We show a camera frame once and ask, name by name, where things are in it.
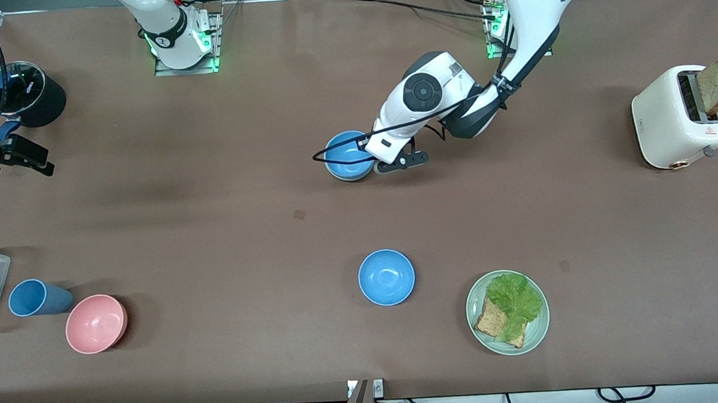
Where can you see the cream white toaster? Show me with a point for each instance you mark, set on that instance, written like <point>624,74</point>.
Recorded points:
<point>663,123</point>

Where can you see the small metal table bracket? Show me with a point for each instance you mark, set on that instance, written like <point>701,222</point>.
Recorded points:
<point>378,388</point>

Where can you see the green lettuce leaf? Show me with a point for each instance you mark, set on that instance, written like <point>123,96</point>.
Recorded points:
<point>514,298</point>

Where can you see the pale green plate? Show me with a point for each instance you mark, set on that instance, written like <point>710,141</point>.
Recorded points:
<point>536,334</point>

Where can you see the pale green bowl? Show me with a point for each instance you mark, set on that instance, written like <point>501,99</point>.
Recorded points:
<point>351,178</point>

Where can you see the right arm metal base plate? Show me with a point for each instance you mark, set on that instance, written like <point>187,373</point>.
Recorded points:
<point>215,53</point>

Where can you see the glass pot lid blue knob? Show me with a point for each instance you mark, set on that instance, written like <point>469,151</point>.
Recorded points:
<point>22,86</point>

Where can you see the blue plastic cup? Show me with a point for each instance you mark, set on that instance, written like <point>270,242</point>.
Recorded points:
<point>37,298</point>

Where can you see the brown tape square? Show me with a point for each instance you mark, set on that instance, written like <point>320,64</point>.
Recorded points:
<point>298,214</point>

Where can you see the brown bread slice in toaster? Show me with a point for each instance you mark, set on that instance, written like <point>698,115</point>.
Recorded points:
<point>717,88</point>

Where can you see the blue bowl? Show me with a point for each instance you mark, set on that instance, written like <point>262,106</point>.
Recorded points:
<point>344,158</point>
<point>386,277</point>

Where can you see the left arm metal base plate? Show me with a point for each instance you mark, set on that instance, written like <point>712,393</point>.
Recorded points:
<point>492,50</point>

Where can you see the pink bowl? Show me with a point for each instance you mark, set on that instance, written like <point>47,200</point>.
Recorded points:
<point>94,323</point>

